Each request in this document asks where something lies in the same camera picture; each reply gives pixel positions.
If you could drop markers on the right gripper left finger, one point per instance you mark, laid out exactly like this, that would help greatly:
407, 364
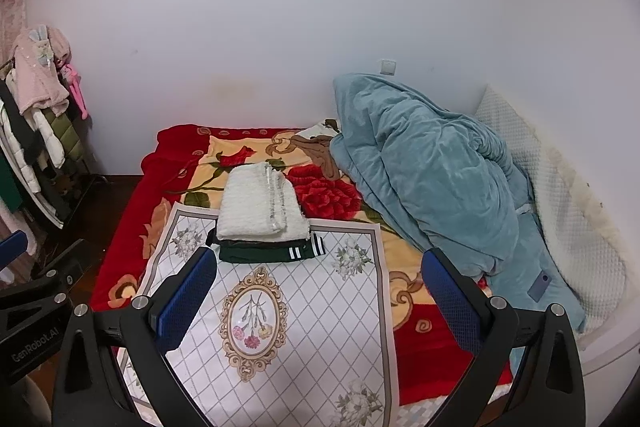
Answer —
89, 388

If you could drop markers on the white patterned mat cloth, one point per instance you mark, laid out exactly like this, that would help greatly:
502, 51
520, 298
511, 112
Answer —
301, 343

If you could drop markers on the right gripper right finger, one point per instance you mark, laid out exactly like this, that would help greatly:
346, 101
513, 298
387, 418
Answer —
548, 388

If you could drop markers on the blue quilted duvet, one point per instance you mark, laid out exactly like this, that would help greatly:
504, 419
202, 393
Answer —
444, 179

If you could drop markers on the white puffer jacket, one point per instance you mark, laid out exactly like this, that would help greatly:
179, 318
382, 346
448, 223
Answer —
36, 149

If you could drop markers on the pink fleece garment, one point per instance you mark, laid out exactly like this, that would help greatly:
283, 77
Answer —
38, 53

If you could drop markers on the white padded headboard cushion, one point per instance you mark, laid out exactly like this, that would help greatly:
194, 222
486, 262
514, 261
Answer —
586, 246

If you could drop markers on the green hanging garment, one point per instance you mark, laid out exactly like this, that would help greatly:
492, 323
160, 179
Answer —
9, 192

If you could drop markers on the dark green striped garment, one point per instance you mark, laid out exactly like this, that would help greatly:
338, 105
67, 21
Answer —
246, 253

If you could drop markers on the red floral bed blanket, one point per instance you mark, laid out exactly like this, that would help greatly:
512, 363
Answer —
191, 164

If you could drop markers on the wall socket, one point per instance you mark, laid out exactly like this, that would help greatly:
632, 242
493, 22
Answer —
388, 67

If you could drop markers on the bright pink hanging item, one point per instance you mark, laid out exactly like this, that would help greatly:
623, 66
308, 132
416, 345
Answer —
72, 80

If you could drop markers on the white knit cardigan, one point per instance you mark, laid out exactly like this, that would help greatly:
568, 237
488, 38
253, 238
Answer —
260, 205

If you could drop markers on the olive green puffer jacket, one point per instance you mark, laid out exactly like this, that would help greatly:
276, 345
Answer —
62, 141

